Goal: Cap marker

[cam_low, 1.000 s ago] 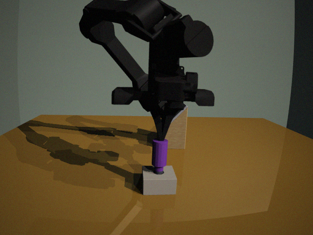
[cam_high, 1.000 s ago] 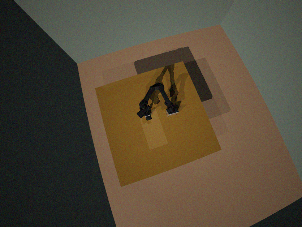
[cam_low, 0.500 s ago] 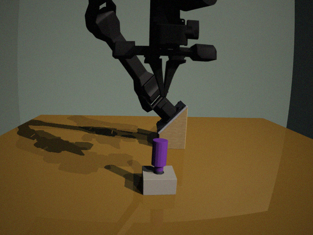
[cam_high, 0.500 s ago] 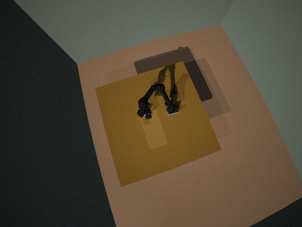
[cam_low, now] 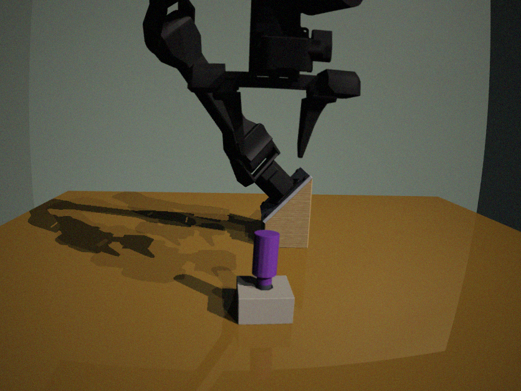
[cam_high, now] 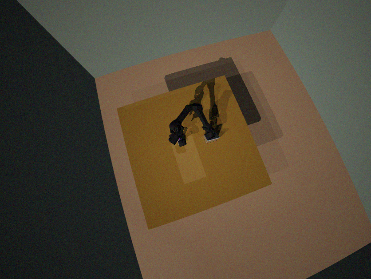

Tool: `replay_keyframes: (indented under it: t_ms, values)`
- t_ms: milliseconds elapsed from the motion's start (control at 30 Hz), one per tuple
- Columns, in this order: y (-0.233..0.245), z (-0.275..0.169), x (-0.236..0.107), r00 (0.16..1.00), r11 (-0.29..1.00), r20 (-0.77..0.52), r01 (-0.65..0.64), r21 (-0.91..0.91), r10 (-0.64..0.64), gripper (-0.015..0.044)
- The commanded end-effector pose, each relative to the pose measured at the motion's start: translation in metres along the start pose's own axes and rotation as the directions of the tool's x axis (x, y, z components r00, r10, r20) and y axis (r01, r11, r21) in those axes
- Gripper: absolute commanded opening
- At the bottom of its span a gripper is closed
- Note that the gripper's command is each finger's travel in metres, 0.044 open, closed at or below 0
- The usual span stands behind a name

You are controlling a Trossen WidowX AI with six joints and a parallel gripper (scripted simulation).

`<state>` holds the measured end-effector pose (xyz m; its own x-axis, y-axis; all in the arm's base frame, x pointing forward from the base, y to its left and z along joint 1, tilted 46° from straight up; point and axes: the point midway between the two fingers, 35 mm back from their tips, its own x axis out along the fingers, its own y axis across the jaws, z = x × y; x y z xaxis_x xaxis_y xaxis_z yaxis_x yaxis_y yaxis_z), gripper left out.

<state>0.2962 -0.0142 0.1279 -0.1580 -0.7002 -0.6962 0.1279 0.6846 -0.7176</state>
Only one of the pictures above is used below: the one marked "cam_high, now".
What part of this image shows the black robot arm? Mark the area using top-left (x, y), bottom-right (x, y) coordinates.
top-left (168, 103), bottom-right (215, 145)

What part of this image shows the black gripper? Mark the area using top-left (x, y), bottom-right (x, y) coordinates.
top-left (178, 134), bottom-right (187, 147)

